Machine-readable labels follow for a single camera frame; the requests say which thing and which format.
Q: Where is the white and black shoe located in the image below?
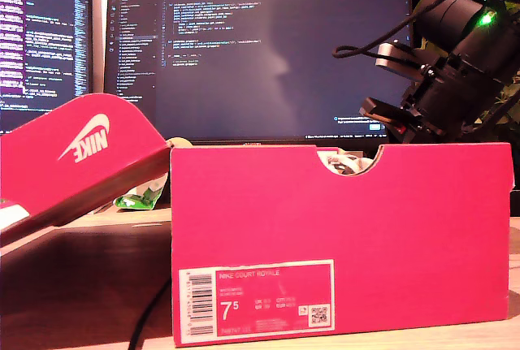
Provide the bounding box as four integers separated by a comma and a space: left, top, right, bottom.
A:
318, 149, 379, 176

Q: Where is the thin black camera cable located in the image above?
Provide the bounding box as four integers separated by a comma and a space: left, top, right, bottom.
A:
331, 0, 488, 59

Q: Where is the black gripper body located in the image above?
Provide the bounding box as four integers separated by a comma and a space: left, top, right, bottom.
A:
359, 76, 503, 142

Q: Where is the black cable on table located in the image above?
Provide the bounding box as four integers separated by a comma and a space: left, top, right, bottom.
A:
127, 276, 174, 350

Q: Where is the green and white packet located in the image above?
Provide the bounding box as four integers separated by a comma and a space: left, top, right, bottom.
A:
113, 175, 168, 212

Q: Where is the large computer monitor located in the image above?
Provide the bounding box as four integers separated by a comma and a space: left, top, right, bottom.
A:
102, 0, 416, 149

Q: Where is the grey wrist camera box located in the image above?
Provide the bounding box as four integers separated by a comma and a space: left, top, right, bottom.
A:
374, 41, 423, 81

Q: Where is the green leafy houseplant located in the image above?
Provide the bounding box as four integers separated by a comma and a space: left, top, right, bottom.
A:
412, 0, 520, 128

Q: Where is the red Nike shoebox with lid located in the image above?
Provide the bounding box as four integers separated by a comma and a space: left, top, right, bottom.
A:
0, 93, 516, 348

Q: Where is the computer monitor with purple window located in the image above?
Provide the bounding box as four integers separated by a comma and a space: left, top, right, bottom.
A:
0, 0, 94, 136

